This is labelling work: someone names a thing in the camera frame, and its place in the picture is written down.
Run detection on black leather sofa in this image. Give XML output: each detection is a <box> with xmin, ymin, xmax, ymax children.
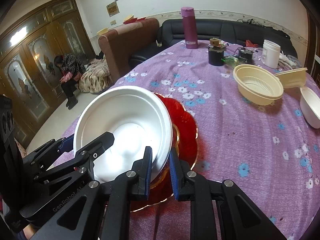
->
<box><xmin>129</xmin><ymin>19</ymin><xmax>297</xmax><ymax>69</ymax></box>

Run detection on small wooden figure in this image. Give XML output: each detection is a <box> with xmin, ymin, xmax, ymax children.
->
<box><xmin>209</xmin><ymin>38</ymin><xmax>220</xmax><ymax>48</ymax></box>

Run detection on purple thermos bottle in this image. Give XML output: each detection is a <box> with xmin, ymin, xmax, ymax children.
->
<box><xmin>181</xmin><ymin>7</ymin><xmax>198</xmax><ymax>49</ymax></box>

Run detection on seated person in dark clothes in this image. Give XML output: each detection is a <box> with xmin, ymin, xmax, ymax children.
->
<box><xmin>54</xmin><ymin>54</ymin><xmax>85</xmax><ymax>110</ymax></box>

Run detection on purple floral tablecloth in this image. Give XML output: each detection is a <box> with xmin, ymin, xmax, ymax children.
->
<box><xmin>115</xmin><ymin>41</ymin><xmax>319</xmax><ymax>239</ymax></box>

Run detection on left hand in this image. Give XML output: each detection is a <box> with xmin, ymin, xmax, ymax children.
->
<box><xmin>15</xmin><ymin>224</ymin><xmax>39</xmax><ymax>240</ymax></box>

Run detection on black device with cables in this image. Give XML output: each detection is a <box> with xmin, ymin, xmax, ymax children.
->
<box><xmin>238</xmin><ymin>47</ymin><xmax>254</xmax><ymax>64</ymax></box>

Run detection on white plastic jar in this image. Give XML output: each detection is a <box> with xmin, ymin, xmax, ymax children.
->
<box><xmin>261</xmin><ymin>40</ymin><xmax>281</xmax><ymax>69</ymax></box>

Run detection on red bag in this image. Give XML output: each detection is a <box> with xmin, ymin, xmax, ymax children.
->
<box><xmin>245</xmin><ymin>40</ymin><xmax>259</xmax><ymax>48</ymax></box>

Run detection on white cloth gloves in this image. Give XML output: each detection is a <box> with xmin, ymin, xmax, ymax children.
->
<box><xmin>278</xmin><ymin>53</ymin><xmax>302</xmax><ymax>69</ymax></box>

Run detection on red plate with gold characters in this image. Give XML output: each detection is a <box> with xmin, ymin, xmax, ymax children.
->
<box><xmin>130</xmin><ymin>93</ymin><xmax>199</xmax><ymax>212</ymax></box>

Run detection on black round container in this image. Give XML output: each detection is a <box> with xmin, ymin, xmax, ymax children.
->
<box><xmin>208</xmin><ymin>47</ymin><xmax>225</xmax><ymax>66</ymax></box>

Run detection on cream plastic bowl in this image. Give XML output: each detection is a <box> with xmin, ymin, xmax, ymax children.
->
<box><xmin>275</xmin><ymin>68</ymin><xmax>308</xmax><ymax>89</ymax></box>
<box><xmin>233</xmin><ymin>64</ymin><xmax>284</xmax><ymax>106</ymax></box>

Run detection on green plastic wrapper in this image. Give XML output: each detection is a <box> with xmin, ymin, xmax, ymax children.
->
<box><xmin>222</xmin><ymin>56</ymin><xmax>242</xmax><ymax>68</ymax></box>

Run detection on wooden cabinet with glass doors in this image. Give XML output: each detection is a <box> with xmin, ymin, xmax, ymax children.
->
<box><xmin>1</xmin><ymin>0</ymin><xmax>95</xmax><ymax>147</ymax></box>

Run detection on small wall plaque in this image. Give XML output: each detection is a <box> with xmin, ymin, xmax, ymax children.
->
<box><xmin>106</xmin><ymin>1</ymin><xmax>119</xmax><ymax>17</ymax></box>

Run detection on white paper bowl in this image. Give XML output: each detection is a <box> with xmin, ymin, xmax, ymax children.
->
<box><xmin>300</xmin><ymin>87</ymin><xmax>320</xmax><ymax>129</ymax></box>
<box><xmin>73</xmin><ymin>86</ymin><xmax>172</xmax><ymax>183</ymax></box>

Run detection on patterned beige blanket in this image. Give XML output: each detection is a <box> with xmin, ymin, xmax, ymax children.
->
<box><xmin>79</xmin><ymin>59</ymin><xmax>113</xmax><ymax>94</ymax></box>

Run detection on brown armchair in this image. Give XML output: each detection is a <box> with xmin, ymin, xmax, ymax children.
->
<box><xmin>98</xmin><ymin>18</ymin><xmax>159</xmax><ymax>82</ymax></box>

